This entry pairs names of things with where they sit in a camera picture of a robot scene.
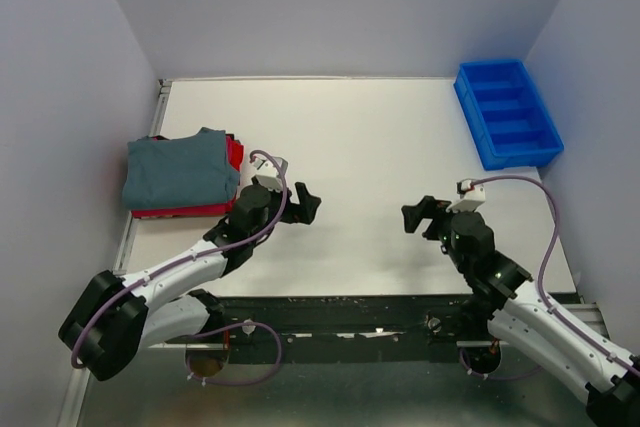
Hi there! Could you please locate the aluminium frame rail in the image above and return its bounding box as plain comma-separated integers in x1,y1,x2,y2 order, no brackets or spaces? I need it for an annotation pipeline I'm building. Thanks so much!
54,77,231,427

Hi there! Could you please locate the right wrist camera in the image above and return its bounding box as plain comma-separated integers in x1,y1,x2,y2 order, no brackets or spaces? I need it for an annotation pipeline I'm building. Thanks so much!
446,179,486,213

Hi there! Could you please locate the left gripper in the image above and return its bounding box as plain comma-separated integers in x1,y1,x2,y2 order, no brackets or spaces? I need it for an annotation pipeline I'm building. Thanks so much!
250,175,321,245

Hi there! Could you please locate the blue plastic bin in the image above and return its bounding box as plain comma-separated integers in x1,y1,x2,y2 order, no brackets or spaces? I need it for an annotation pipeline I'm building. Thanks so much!
454,59,564,171

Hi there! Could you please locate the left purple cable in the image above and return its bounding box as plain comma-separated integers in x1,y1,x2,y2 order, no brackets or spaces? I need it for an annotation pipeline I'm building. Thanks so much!
70,149,290,388

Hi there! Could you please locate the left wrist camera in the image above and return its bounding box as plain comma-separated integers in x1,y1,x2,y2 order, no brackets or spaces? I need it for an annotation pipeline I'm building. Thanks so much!
251,157,288,192

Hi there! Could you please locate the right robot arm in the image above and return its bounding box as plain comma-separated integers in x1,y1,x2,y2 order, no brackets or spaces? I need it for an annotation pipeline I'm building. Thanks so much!
401,196,639,426

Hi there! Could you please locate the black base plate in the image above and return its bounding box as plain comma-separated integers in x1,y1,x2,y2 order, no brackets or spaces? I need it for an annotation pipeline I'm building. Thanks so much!
200,294,492,364

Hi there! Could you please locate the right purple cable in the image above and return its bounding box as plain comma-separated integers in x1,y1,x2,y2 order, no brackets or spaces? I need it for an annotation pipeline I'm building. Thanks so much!
458,175,640,382

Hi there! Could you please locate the magenta folded t shirt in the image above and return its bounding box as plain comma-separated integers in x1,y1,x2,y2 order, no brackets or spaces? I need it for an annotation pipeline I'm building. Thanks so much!
131,201,234,219

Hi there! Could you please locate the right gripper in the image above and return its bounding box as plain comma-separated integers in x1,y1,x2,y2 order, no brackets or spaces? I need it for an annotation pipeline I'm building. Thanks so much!
402,194,476,273

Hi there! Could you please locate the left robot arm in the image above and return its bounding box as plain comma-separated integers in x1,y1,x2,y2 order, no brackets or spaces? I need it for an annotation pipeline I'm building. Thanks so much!
58,181,321,381

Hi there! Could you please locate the red folded t shirt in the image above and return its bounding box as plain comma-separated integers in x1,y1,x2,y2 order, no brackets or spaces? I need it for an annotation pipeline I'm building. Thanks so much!
225,133,245,173

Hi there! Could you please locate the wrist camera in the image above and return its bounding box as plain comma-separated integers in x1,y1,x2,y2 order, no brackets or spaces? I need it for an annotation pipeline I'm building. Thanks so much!
251,157,288,192
446,179,486,213

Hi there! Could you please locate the grey-blue t shirt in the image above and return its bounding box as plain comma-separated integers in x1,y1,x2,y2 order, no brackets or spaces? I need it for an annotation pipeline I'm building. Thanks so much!
122,127,240,211

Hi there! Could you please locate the purple cable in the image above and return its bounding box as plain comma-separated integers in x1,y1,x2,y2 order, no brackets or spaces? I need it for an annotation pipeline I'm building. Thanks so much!
458,175,640,382
70,149,290,388

